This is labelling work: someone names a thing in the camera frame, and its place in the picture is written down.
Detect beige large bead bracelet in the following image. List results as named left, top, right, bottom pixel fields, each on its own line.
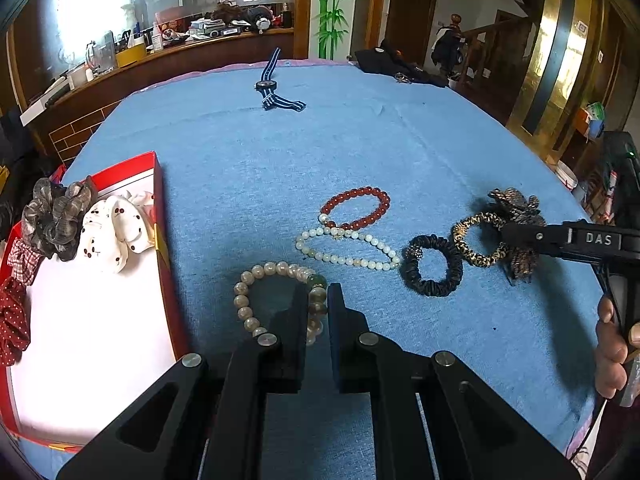
left=232, top=260, right=330, bottom=347

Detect leopard print scrunchie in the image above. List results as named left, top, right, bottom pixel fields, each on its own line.
left=451, top=188, right=547, bottom=285

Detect black fabric scrunchie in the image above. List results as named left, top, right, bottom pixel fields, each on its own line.
left=400, top=234, right=463, bottom=297

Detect white small bead bracelet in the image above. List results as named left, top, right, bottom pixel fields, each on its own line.
left=294, top=224, right=403, bottom=272

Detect red bead bracelet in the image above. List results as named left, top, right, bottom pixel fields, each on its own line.
left=318, top=185, right=392, bottom=232

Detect right hand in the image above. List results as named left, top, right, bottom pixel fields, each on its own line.
left=594, top=296, right=628, bottom=399

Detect red white tray box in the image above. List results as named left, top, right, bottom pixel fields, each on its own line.
left=1, top=152, right=189, bottom=453

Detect blue table cloth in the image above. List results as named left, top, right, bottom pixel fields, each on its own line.
left=65, top=64, right=600, bottom=455

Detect white dotted scrunchie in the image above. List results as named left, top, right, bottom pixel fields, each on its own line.
left=78, top=191, right=155, bottom=273

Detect red polka dot scrunchie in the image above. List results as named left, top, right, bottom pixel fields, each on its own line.
left=0, top=276, right=30, bottom=366

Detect grey sheer scrunchie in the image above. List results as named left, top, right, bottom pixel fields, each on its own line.
left=22, top=177, right=96, bottom=261

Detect red gingham scrunchie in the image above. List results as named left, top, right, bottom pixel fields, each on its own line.
left=8, top=237, right=43, bottom=286

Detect black garment on table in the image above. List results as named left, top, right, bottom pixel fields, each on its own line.
left=350, top=39, right=448, bottom=88

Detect wooden counter shelf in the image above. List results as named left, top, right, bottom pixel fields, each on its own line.
left=27, top=28, right=294, bottom=162

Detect yellow box on counter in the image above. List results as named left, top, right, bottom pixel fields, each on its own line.
left=116, top=44, right=146, bottom=68

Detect blue striped strap watch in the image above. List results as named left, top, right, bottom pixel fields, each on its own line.
left=255, top=47, right=306, bottom=113

